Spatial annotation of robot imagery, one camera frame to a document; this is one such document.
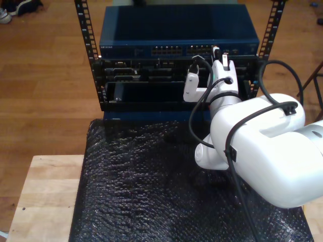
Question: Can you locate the black rack server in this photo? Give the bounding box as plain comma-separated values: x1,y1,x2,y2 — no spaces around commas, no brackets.
92,57,264,83

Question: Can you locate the brown wooden chair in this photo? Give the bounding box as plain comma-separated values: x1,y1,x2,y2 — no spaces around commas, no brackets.
296,60,323,126

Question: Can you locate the black open rack chassis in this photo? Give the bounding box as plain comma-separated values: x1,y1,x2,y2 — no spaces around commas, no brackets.
99,80,258,111

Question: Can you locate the black perforated metal rack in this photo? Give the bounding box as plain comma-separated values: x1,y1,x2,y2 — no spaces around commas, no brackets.
74,0,287,111

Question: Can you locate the black bubble wrap mat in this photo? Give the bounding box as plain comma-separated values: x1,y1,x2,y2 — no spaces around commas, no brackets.
68,117,313,242

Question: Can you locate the dark sneaker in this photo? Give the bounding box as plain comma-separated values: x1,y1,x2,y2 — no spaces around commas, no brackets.
7,0,43,16

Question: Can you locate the white sneaker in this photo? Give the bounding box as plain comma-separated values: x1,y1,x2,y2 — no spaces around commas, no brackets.
0,7,12,25

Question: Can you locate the blue network switch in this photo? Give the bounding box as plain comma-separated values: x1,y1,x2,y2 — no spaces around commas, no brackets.
99,4,260,60

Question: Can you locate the dark camera cable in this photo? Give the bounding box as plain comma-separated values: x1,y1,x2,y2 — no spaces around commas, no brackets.
188,54,303,242

